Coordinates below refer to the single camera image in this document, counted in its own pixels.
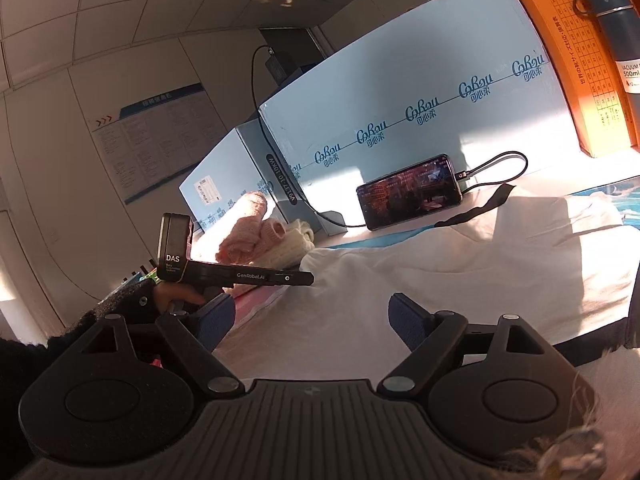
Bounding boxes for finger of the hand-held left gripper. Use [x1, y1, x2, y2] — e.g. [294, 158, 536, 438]
[279, 270, 316, 287]

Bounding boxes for cream knit sweater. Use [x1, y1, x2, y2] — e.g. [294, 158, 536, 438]
[260, 219, 317, 269]

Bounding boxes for person's left forearm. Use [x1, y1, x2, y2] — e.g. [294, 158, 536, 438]
[0, 277, 161, 461]

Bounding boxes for black charger adapter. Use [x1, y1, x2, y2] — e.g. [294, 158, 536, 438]
[267, 47, 289, 82]

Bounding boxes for large light blue cardboard box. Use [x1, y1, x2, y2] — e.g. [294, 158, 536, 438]
[257, 0, 593, 238]

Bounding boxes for small light blue cardboard box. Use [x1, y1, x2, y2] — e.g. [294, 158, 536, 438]
[179, 122, 301, 235]

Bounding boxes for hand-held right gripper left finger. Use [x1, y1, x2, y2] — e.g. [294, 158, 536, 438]
[47, 292, 243, 401]

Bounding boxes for black smartphone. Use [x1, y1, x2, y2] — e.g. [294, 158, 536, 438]
[356, 154, 463, 232]

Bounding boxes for wall notice board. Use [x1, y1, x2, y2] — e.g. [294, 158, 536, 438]
[90, 82, 231, 206]

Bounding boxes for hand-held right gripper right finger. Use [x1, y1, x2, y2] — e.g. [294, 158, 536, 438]
[376, 291, 556, 401]

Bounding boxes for blue vacuum bottle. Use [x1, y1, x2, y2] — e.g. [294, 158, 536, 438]
[572, 0, 640, 96]

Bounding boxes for black charging cable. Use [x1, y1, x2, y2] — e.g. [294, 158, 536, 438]
[250, 45, 529, 231]

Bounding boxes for orange cardboard box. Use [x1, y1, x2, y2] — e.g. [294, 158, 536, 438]
[502, 0, 640, 158]

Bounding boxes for white fluffy garment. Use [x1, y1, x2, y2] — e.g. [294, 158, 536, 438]
[525, 345, 640, 480]

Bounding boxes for person's left hand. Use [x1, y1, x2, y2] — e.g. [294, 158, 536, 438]
[154, 282, 207, 317]

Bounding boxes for white t-shirt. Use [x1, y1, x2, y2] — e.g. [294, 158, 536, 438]
[220, 192, 640, 396]

